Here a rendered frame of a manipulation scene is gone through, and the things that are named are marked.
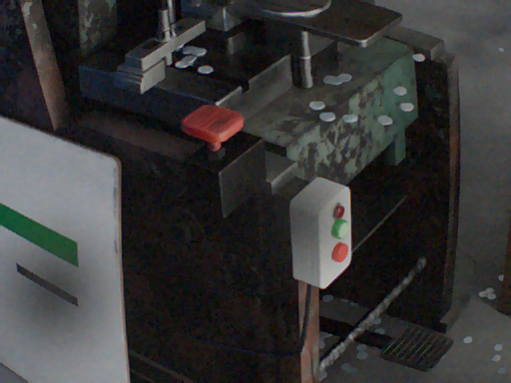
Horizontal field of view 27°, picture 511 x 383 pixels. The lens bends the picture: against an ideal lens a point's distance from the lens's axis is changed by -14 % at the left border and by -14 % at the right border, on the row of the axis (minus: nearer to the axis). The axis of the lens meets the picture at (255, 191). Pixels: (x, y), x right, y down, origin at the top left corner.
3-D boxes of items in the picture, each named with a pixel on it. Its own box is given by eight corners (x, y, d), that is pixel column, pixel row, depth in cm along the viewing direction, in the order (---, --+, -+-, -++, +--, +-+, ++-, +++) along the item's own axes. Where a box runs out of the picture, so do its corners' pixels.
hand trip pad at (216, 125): (253, 164, 160) (248, 114, 155) (224, 188, 156) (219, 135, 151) (209, 150, 163) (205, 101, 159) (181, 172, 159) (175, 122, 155)
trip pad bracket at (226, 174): (273, 251, 171) (264, 130, 160) (232, 288, 165) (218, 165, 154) (239, 238, 175) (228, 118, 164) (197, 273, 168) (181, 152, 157)
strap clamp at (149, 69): (213, 47, 185) (209, -6, 179) (141, 94, 174) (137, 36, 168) (184, 40, 188) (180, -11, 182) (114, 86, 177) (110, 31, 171)
